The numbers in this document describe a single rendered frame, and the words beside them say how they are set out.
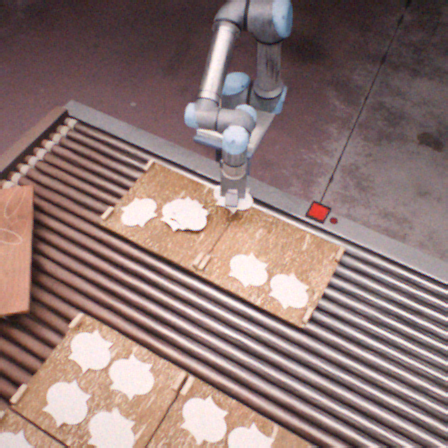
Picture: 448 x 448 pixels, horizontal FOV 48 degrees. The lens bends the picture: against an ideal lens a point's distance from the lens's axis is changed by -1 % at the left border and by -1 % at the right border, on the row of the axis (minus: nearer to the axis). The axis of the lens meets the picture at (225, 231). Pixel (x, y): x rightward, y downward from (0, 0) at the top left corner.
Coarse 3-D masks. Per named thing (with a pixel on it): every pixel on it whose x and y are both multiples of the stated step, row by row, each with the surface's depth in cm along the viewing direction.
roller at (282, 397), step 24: (48, 264) 175; (96, 288) 171; (120, 312) 167; (168, 336) 162; (216, 360) 157; (264, 384) 153; (288, 408) 151; (312, 408) 149; (336, 432) 146; (360, 432) 146
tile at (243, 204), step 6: (216, 192) 173; (246, 192) 174; (216, 198) 172; (222, 198) 172; (246, 198) 172; (216, 204) 171; (222, 204) 171; (240, 204) 171; (246, 204) 171; (234, 210) 169; (240, 210) 170
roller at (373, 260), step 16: (80, 128) 213; (112, 144) 208; (128, 144) 208; (144, 160) 204; (160, 160) 203; (192, 176) 198; (272, 208) 190; (304, 224) 186; (336, 240) 182; (352, 256) 181; (368, 256) 178; (400, 272) 175; (432, 288) 172
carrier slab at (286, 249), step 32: (256, 224) 184; (288, 224) 184; (224, 256) 176; (256, 256) 176; (288, 256) 176; (320, 256) 176; (224, 288) 169; (256, 288) 169; (320, 288) 169; (288, 320) 163
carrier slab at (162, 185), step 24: (168, 168) 198; (144, 192) 191; (168, 192) 192; (192, 192) 192; (120, 216) 185; (216, 216) 185; (144, 240) 179; (168, 240) 179; (192, 240) 180; (216, 240) 180
